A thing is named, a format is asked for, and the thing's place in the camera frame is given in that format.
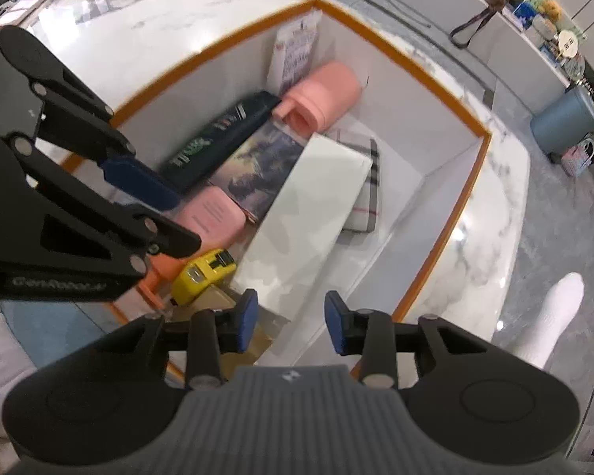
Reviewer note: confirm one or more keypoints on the small pink case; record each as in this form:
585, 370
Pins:
214, 217

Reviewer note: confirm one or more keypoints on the pink silicone bottle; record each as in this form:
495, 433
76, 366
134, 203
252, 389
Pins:
319, 100

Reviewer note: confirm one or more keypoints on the pink tray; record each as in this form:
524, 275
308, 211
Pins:
13, 13

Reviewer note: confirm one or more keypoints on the white lotion tube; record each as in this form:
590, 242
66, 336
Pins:
291, 53

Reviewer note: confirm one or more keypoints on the yellow tape measure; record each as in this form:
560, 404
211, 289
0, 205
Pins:
201, 272

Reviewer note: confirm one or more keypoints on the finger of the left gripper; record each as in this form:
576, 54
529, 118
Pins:
141, 182

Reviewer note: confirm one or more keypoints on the brown cardboard box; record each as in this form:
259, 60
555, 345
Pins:
209, 370

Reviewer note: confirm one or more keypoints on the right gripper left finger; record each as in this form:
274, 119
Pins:
218, 331

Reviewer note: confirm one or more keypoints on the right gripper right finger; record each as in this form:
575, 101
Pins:
348, 329

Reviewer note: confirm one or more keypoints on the white box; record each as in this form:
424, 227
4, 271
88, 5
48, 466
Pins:
302, 225

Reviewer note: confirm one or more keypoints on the dark illustrated card box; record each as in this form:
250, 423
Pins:
255, 173

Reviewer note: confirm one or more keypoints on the dark blue shampoo bottle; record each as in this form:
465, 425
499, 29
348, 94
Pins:
209, 147

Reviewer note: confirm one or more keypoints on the orange storage box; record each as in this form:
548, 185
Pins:
432, 147

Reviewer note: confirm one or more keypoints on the white sock foot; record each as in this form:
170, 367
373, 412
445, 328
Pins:
560, 305

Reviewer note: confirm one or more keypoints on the small pastel gift bag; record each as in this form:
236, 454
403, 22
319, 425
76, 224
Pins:
578, 158

